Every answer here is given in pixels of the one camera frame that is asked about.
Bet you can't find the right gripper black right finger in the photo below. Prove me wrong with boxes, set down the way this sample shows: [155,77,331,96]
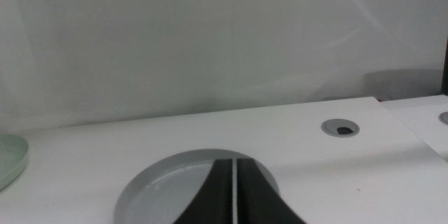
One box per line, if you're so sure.
[237,157,307,224]

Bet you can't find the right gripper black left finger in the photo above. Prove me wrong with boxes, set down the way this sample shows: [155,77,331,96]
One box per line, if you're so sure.
[173,158,234,224]

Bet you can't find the white backdrop curtain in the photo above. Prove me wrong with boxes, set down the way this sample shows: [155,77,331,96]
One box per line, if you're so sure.
[0,0,448,134]

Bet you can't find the green plate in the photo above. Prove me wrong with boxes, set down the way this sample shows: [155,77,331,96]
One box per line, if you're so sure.
[0,133,30,192]

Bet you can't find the grey plate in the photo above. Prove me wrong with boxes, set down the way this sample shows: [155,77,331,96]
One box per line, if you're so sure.
[113,148,281,224]

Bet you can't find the dark upright post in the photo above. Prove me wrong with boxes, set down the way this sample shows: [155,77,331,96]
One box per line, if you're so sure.
[441,37,448,96]

